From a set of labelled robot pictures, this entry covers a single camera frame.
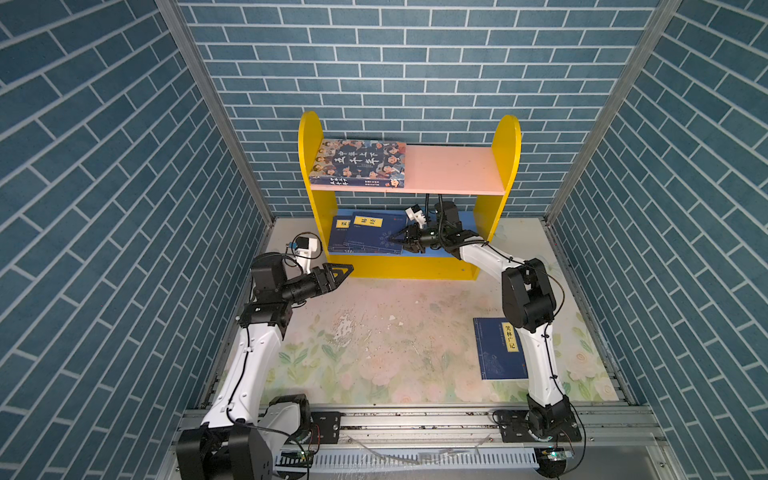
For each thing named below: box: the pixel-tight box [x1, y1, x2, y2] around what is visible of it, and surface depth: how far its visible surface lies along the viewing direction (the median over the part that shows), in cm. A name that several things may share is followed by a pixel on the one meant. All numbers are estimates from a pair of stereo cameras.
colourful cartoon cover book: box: [309, 139, 407, 188], surface depth 75 cm
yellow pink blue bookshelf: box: [299, 111, 522, 279], surface depth 84 cm
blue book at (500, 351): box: [473, 317, 529, 380], surface depth 86 cm
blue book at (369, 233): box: [343, 212, 407, 255], surface depth 95 cm
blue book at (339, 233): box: [328, 216, 353, 253], surface depth 96 cm
